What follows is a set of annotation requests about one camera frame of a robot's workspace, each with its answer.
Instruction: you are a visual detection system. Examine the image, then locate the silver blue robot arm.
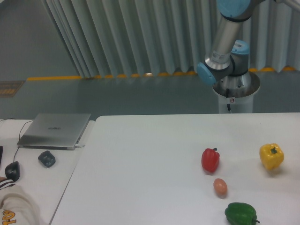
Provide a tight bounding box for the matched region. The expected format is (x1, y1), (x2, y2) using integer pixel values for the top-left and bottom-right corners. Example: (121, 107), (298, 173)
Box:
(197, 0), (300, 85)

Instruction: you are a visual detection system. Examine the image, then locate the white sleeved forearm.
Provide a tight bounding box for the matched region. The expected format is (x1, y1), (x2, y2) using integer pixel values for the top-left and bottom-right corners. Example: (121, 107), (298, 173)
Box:
(0, 177), (40, 225)

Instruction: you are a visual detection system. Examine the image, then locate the red bell pepper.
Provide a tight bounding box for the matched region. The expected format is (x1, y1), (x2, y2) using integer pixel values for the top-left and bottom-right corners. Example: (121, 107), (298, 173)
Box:
(201, 148), (220, 173)

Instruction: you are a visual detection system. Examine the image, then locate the pale pleated curtain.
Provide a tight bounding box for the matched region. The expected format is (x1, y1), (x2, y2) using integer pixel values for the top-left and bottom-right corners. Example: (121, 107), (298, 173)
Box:
(43, 0), (300, 78)

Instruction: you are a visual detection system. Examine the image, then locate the brown egg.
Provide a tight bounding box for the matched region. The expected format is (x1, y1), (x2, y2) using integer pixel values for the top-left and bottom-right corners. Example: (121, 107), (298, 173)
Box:
(213, 178), (228, 195)

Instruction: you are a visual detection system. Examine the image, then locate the silver closed laptop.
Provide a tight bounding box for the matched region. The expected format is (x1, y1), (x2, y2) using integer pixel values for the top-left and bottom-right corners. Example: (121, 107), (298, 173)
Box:
(17, 113), (90, 150)

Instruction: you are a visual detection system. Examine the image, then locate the black power adapter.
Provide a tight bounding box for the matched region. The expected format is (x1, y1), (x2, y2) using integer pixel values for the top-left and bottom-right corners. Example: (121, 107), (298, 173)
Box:
(38, 150), (56, 168)

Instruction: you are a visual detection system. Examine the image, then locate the yellow bell pepper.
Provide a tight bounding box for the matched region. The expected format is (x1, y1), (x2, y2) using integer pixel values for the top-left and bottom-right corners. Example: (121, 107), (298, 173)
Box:
(259, 143), (284, 170)

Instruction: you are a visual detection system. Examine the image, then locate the green bell pepper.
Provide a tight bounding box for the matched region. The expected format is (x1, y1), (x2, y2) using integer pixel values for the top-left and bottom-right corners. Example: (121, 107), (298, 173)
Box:
(225, 202), (260, 225)

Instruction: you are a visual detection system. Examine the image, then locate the black computer mouse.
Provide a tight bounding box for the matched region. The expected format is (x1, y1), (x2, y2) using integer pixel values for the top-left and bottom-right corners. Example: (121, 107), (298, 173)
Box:
(5, 161), (21, 182)

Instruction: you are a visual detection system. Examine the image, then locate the black keyboard edge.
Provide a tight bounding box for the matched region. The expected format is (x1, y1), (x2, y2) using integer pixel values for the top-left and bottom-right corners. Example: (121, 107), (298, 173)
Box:
(0, 146), (4, 167)

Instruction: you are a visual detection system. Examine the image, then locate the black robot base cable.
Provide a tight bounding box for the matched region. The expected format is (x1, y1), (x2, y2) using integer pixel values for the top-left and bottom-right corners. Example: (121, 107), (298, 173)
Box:
(225, 88), (233, 114)

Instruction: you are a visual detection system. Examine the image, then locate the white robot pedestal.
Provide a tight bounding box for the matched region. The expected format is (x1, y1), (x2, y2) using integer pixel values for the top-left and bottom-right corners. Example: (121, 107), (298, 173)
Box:
(213, 72), (260, 113)

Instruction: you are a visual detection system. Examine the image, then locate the thin black mouse cable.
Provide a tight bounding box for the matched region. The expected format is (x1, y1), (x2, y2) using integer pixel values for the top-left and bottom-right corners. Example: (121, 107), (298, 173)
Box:
(0, 118), (35, 165)

